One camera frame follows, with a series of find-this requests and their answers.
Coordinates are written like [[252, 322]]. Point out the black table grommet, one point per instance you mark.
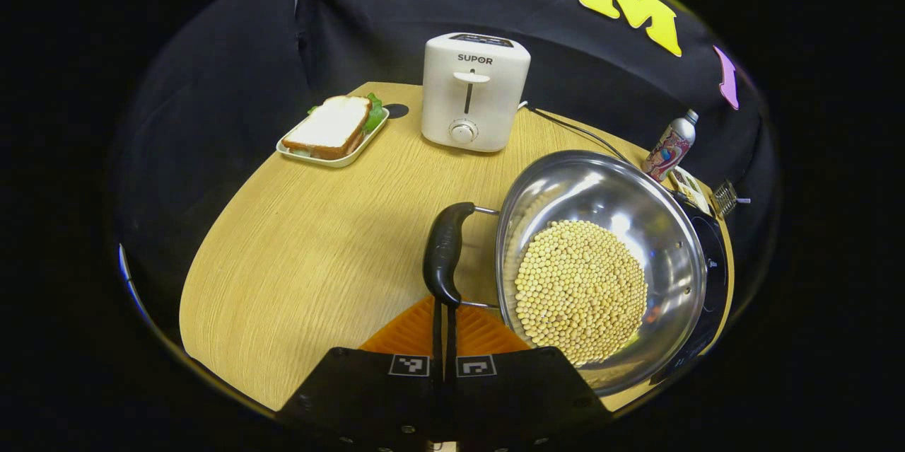
[[396, 110]]

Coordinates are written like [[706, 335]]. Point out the black induction cooktop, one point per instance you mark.
[[714, 275]]

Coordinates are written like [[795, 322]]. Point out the silver printed bottle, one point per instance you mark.
[[668, 151]]

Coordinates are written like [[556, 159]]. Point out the glass jar with spoon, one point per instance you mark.
[[725, 197]]

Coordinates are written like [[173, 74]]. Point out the pile of soybeans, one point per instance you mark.
[[580, 293]]

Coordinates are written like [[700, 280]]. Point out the white toaster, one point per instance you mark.
[[474, 98]]

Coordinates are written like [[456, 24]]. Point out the white compartment spice tray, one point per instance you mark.
[[691, 190]]

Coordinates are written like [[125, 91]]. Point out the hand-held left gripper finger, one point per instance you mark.
[[437, 339], [450, 339]]

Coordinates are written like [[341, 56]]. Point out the white rectangular sandwich tray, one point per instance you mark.
[[336, 159]]

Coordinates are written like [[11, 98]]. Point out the sandwich with lettuce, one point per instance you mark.
[[329, 126]]

